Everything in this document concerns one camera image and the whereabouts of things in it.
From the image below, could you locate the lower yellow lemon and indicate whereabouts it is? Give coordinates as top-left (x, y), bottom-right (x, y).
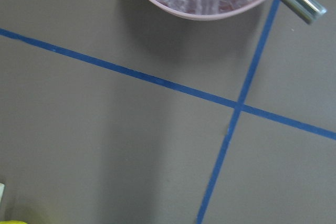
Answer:
top-left (0, 220), bottom-right (27, 224)

